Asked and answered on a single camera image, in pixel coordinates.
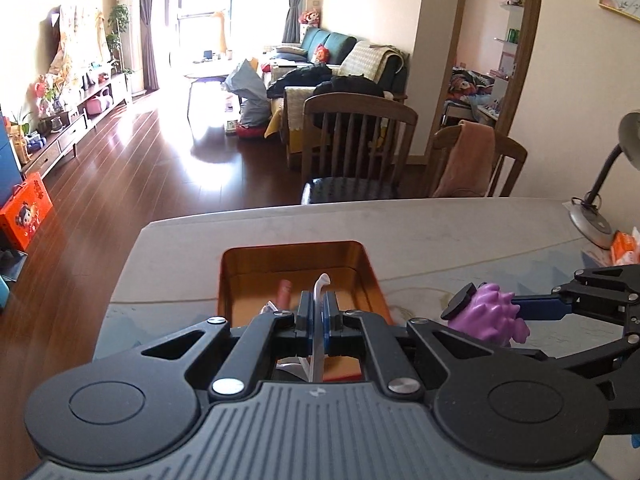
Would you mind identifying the white frame sunglasses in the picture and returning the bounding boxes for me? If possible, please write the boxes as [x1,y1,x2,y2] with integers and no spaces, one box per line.
[259,273,331,382]

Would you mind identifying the purple spiky toy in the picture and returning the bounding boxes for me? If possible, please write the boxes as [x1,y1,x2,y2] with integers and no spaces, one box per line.
[440,283,530,347]

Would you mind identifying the pink highlighter tube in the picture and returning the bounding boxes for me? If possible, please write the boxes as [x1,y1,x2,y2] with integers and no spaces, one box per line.
[276,280,292,310]

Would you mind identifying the red metal tin box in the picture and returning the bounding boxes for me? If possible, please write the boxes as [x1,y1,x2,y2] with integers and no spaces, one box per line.
[217,240,392,382]

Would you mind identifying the grey desk lamp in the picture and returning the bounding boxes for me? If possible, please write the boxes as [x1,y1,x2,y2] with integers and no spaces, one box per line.
[567,112,640,252]

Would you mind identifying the pink towel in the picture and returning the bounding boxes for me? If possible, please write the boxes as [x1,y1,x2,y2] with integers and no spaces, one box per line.
[433,120,496,198]

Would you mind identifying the dark wooden dining chair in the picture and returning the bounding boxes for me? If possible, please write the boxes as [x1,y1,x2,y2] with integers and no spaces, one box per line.
[300,92,419,205]

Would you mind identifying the wooden chair with towel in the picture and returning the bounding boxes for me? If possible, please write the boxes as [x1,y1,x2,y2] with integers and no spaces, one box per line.
[423,120,528,198]

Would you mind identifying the light blue paper bag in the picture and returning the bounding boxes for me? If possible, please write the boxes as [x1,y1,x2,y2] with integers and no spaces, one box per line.
[224,60,271,128]

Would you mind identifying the green sofa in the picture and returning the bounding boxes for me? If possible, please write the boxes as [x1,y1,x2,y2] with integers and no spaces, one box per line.
[266,27,408,94]

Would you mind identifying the orange gift box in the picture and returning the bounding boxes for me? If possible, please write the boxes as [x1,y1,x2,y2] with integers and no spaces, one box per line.
[0,172,53,252]

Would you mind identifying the low wooden tv console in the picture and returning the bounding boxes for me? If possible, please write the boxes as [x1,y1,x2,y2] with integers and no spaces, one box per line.
[18,73,132,178]

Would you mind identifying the blue front dark cabinet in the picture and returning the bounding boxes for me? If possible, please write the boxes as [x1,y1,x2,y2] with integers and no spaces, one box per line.
[0,116,23,206]

